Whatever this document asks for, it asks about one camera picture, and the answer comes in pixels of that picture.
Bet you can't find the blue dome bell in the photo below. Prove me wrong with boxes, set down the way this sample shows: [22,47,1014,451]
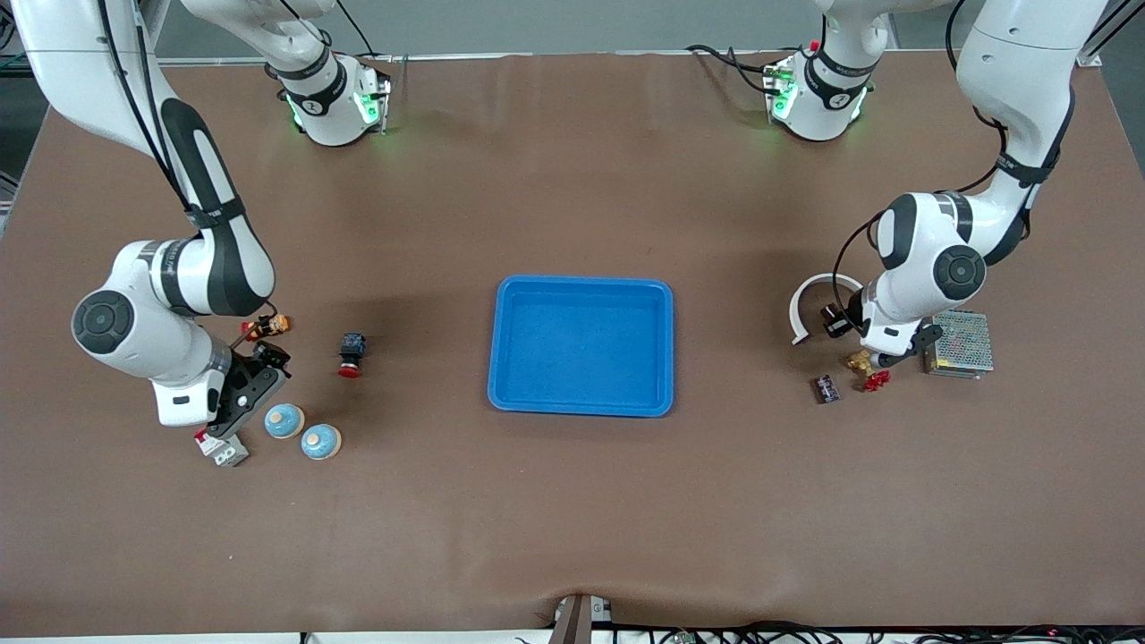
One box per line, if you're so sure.
[264,403,306,440]
[300,423,342,462]

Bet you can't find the blue plastic tray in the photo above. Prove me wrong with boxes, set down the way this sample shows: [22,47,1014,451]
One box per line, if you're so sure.
[488,275,674,419]

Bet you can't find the orange red emergency button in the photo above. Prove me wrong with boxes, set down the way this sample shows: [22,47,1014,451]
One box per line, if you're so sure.
[241,313,293,343]

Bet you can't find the white curved plastic clip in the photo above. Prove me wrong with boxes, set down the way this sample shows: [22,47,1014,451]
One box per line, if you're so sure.
[788,272,865,346]

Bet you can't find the white red circuit breaker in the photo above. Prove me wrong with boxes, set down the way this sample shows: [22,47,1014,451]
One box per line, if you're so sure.
[194,428,250,468]

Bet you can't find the metal mesh power supply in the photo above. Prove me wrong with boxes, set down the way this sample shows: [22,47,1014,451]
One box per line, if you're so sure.
[926,309,995,380]

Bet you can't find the brown table mat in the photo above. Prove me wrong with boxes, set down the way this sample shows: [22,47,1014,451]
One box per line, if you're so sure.
[0,52,1145,638]

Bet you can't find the brass valve red handle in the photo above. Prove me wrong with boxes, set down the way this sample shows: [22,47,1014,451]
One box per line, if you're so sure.
[845,349,892,394]

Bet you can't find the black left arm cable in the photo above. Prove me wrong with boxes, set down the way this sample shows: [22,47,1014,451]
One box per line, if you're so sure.
[832,0,1074,314]

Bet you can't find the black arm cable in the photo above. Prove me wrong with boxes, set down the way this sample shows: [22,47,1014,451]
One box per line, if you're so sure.
[832,0,1074,314]
[97,0,225,225]

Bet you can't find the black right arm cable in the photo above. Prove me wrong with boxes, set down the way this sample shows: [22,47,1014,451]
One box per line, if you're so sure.
[97,0,225,225]

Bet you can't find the black arm base cables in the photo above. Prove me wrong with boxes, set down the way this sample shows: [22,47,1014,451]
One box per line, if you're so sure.
[685,43,781,97]

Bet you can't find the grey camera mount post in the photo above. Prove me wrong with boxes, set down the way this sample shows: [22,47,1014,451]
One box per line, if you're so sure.
[547,592,615,644]

